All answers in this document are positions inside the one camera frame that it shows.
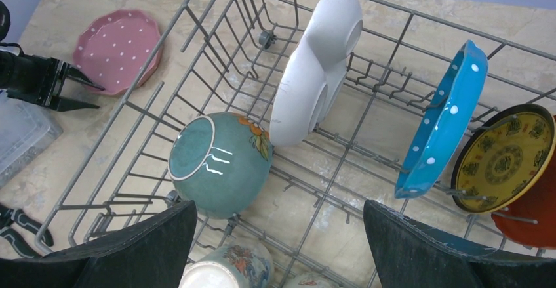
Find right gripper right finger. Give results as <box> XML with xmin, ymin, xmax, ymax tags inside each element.
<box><xmin>363</xmin><ymin>200</ymin><xmax>555</xmax><ymax>287</ymax></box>

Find cream dragon mug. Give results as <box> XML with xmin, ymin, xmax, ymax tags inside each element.
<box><xmin>180</xmin><ymin>237</ymin><xmax>275</xmax><ymax>287</ymax></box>

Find black pruning shears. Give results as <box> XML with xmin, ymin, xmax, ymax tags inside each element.
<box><xmin>0</xmin><ymin>202</ymin><xmax>55</xmax><ymax>260</ymax></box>

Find yellow patterned plate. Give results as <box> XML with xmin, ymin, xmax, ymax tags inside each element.
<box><xmin>450</xmin><ymin>104</ymin><xmax>555</xmax><ymax>214</ymax></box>

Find teal blue plate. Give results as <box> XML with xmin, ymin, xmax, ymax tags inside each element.
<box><xmin>394</xmin><ymin>40</ymin><xmax>488</xmax><ymax>199</ymax></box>

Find cream divided plate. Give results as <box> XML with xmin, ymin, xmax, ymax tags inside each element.
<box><xmin>269</xmin><ymin>0</ymin><xmax>363</xmax><ymax>146</ymax></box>

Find clear plastic tray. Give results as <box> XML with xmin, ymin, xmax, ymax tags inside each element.
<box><xmin>1</xmin><ymin>91</ymin><xmax>63</xmax><ymax>187</ymax></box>

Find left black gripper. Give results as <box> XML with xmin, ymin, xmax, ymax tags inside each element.
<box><xmin>1</xmin><ymin>51</ymin><xmax>105</xmax><ymax>112</ymax></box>

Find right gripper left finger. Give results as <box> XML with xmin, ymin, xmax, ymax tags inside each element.
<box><xmin>1</xmin><ymin>201</ymin><xmax>197</xmax><ymax>287</ymax></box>

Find white scalloped teal bowl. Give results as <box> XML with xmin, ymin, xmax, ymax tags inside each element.
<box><xmin>167</xmin><ymin>112</ymin><xmax>273</xmax><ymax>220</ymax></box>

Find grey wire dish rack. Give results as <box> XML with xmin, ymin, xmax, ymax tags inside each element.
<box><xmin>26</xmin><ymin>0</ymin><xmax>555</xmax><ymax>287</ymax></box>

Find pink scalloped plate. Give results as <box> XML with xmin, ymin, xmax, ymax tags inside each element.
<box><xmin>73</xmin><ymin>9</ymin><xmax>163</xmax><ymax>96</ymax></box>

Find orange red plate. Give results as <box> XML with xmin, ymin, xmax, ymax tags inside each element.
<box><xmin>491</xmin><ymin>157</ymin><xmax>555</xmax><ymax>249</ymax></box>

